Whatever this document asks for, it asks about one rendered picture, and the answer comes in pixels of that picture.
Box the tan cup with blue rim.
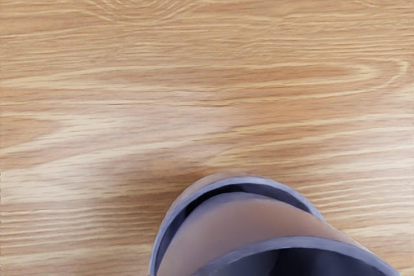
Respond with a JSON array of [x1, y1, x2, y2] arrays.
[[149, 172, 327, 276], [157, 195, 403, 276]]

